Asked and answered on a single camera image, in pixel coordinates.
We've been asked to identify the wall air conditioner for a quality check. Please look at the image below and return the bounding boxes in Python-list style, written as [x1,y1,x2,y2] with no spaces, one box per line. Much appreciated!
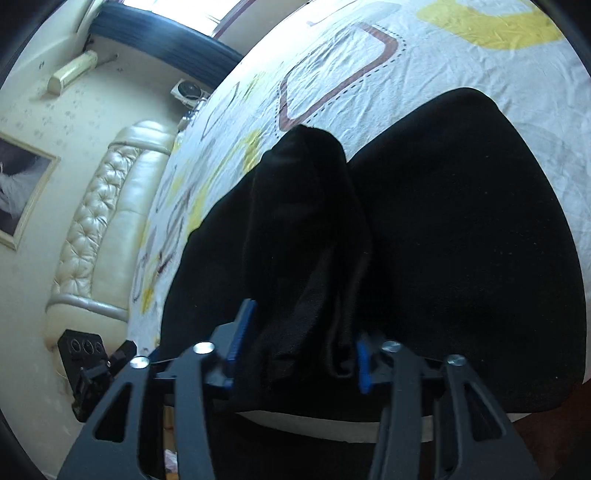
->
[47,50,98,96]

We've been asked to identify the cream tufted leather headboard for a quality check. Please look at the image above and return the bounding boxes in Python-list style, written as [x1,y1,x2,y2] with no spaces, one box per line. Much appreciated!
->
[44,120,176,351]

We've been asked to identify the patterned white bed sheet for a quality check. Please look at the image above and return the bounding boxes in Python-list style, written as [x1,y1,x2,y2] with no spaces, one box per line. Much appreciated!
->
[128,1,590,381]

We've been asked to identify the black pants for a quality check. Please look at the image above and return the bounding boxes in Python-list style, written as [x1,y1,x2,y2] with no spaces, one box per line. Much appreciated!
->
[159,88,587,421]

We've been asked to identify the white desk fan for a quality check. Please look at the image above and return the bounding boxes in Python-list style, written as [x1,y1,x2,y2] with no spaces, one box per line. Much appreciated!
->
[170,79,209,109]

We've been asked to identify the framed wedding photo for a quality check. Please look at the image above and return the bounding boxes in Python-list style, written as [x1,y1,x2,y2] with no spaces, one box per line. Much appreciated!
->
[1,133,60,251]

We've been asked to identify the dark blue curtain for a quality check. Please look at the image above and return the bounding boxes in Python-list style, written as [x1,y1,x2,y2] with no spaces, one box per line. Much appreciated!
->
[89,1,243,88]

